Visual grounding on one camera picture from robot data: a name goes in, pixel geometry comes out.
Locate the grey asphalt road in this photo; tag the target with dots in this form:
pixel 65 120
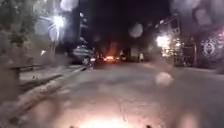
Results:
pixel 126 90

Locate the parked car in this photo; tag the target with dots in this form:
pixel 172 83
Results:
pixel 81 55

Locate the street lamp pole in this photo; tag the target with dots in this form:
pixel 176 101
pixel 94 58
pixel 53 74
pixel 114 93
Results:
pixel 56 33

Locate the grey pavement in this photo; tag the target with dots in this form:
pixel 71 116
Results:
pixel 43 74

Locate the robot's own part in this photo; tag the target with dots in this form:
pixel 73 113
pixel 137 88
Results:
pixel 148 126

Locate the pale kerb strip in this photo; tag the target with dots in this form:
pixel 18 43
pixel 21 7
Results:
pixel 43 90

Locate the building with lit front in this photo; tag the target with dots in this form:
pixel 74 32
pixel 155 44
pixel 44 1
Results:
pixel 186 46

